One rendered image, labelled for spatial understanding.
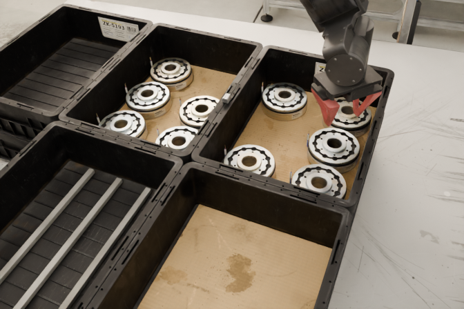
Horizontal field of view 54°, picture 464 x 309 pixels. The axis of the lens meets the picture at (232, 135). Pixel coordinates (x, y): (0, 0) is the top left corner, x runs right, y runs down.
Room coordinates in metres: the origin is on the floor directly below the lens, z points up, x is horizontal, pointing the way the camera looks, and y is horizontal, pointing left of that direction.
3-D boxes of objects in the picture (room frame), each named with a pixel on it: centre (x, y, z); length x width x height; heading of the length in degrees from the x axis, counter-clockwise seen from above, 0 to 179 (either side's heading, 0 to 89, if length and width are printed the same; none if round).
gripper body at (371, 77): (0.63, -0.21, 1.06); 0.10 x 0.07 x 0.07; 110
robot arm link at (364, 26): (0.62, -0.20, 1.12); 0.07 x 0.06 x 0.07; 159
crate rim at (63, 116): (0.80, 0.13, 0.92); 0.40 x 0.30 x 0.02; 154
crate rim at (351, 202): (0.67, -0.14, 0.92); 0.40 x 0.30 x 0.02; 154
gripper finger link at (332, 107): (0.62, -0.19, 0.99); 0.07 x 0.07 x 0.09; 20
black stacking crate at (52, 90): (0.93, 0.40, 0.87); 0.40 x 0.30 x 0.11; 154
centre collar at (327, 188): (0.54, -0.16, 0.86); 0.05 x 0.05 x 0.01
